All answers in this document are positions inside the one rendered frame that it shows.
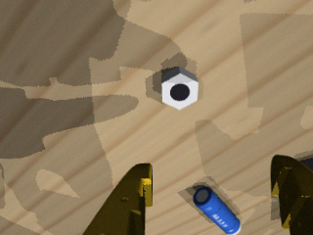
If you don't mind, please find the grey hex nut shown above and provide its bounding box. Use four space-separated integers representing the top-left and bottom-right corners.
161 66 199 110

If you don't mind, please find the blue aa battery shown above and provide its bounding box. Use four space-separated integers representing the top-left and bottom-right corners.
193 187 242 235

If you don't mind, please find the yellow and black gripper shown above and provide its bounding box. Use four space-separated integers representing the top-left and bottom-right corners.
82 155 313 235

